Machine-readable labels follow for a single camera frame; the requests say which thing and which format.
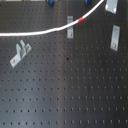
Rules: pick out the grey metal cable clip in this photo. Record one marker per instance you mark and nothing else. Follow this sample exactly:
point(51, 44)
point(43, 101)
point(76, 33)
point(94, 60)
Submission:
point(70, 33)
point(115, 38)
point(22, 50)

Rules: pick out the grey metal bracket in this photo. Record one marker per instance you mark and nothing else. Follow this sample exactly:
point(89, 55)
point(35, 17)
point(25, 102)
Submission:
point(111, 6)

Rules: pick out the blue clamp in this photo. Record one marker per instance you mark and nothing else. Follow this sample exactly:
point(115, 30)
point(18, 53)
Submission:
point(87, 2)
point(50, 2)

